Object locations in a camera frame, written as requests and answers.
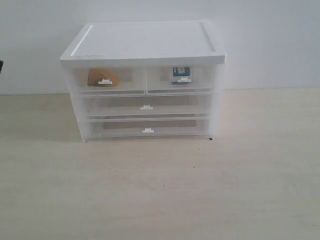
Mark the clear drawer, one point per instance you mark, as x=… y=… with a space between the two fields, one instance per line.
x=158 y=80
x=131 y=81
x=96 y=107
x=139 y=128

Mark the white blue pill bottle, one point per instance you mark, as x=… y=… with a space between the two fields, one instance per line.
x=181 y=75

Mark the yellow sponge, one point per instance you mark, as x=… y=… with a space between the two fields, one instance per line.
x=101 y=77

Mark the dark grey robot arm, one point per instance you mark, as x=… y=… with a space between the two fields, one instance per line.
x=1 y=65

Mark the white plastic drawer cabinet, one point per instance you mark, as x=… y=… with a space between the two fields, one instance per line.
x=178 y=43

